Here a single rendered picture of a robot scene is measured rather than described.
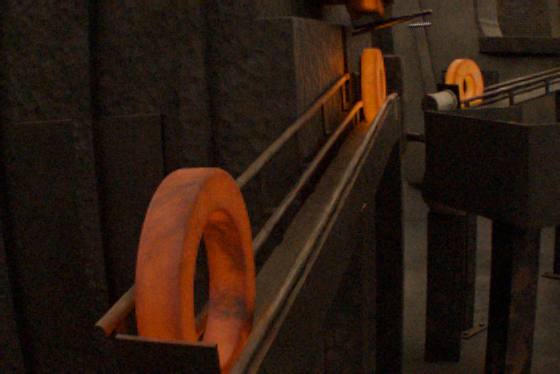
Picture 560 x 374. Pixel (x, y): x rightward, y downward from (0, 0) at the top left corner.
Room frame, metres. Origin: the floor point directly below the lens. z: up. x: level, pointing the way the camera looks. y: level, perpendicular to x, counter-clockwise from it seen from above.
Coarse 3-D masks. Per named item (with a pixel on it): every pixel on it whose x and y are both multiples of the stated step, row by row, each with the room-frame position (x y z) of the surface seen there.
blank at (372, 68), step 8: (368, 56) 1.57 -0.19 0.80; (376, 56) 1.57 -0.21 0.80; (368, 64) 1.56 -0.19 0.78; (376, 64) 1.56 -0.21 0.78; (368, 72) 1.55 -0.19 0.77; (376, 72) 1.55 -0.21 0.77; (368, 80) 1.55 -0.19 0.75; (376, 80) 1.54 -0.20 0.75; (384, 80) 1.68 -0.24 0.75; (368, 88) 1.54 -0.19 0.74; (376, 88) 1.54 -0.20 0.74; (384, 88) 1.67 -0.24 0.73; (368, 96) 1.55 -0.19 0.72; (376, 96) 1.54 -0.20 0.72; (384, 96) 1.66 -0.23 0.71; (368, 104) 1.55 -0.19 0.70; (376, 104) 1.55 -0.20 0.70; (368, 112) 1.56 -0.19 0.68; (376, 112) 1.56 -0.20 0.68; (368, 120) 1.59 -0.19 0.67
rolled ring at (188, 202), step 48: (192, 192) 0.53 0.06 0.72; (144, 240) 0.50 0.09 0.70; (192, 240) 0.51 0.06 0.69; (240, 240) 0.62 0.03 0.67; (144, 288) 0.48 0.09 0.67; (192, 288) 0.50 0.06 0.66; (240, 288) 0.62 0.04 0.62; (144, 336) 0.48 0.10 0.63; (192, 336) 0.50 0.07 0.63; (240, 336) 0.60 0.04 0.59
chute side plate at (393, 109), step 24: (384, 120) 1.38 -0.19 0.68; (384, 144) 1.37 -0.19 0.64; (360, 168) 1.07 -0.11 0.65; (384, 168) 1.35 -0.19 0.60; (360, 192) 1.06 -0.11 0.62; (336, 216) 0.87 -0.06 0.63; (360, 216) 1.05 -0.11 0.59; (336, 240) 0.86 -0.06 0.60; (312, 264) 0.73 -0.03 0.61; (336, 264) 0.86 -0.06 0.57; (312, 288) 0.73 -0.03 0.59; (336, 288) 0.85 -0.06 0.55; (288, 312) 0.63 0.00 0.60; (312, 312) 0.72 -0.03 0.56; (288, 336) 0.62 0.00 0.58; (312, 336) 0.72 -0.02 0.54; (264, 360) 0.55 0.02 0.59; (288, 360) 0.62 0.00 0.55
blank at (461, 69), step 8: (456, 64) 2.02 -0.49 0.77; (464, 64) 2.03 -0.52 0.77; (472, 64) 2.06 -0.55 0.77; (448, 72) 2.02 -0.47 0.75; (456, 72) 2.00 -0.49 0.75; (464, 72) 2.03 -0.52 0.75; (472, 72) 2.06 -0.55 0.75; (480, 72) 2.09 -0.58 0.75; (448, 80) 2.01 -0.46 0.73; (456, 80) 2.00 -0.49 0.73; (472, 80) 2.07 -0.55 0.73; (480, 80) 2.09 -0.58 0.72; (472, 88) 2.08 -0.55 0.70; (480, 88) 2.09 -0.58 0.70; (464, 96) 2.03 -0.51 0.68; (472, 96) 2.06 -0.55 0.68
